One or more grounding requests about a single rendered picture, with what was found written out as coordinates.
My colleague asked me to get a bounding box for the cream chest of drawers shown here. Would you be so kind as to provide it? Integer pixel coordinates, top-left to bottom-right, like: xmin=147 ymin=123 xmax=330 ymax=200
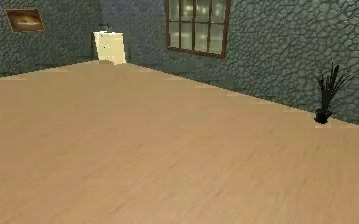
xmin=93 ymin=30 xmax=127 ymax=66

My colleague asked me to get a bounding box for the dark potted house plant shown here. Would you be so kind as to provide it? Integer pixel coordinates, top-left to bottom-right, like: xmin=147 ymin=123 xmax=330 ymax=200
xmin=313 ymin=61 xmax=352 ymax=125

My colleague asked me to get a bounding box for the brown framed window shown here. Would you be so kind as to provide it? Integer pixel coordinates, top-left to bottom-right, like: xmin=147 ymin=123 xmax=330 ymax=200
xmin=165 ymin=0 xmax=232 ymax=60

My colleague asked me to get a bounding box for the brown framed wall picture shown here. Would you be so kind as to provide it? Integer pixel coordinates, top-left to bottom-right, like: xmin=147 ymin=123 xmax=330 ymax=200
xmin=3 ymin=8 xmax=46 ymax=34

